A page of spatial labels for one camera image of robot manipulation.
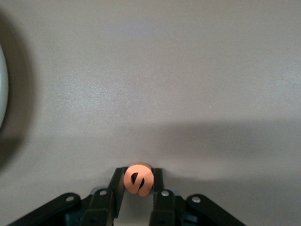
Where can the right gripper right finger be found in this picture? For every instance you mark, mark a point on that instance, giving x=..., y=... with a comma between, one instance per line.
x=163, y=207

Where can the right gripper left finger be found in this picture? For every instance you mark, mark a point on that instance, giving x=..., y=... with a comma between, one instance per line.
x=105, y=207

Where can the brown table cover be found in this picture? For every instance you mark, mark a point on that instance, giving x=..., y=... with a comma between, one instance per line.
x=164, y=70

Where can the orange foam number 6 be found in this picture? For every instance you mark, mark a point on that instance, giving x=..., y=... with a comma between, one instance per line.
x=147, y=174

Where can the beige plate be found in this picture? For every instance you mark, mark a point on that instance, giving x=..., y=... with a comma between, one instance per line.
x=2, y=89

